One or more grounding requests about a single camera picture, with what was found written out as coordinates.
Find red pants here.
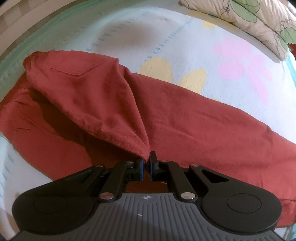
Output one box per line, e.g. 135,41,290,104
1,51,295,226

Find floral bed sheet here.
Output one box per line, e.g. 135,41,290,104
0,0,296,241

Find leaf print pillow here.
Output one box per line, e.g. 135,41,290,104
180,0,295,61

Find wooden bed frame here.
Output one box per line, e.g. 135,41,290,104
1,0,79,59

